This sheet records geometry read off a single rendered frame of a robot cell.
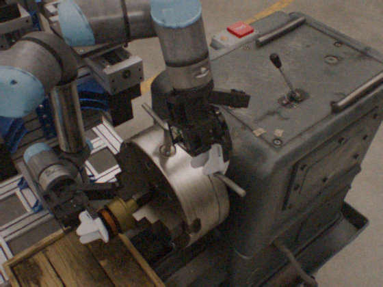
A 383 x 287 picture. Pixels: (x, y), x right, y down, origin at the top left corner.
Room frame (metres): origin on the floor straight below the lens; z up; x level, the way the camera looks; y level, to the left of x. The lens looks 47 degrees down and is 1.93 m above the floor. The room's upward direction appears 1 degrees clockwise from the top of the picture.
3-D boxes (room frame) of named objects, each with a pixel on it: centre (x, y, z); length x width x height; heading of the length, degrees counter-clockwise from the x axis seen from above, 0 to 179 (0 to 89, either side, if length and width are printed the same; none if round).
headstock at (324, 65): (0.92, -0.23, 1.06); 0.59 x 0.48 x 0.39; 130
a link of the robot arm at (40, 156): (0.72, 0.40, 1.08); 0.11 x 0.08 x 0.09; 39
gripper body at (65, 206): (0.59, 0.31, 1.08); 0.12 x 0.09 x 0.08; 39
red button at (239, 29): (1.11, -0.13, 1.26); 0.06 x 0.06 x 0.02; 40
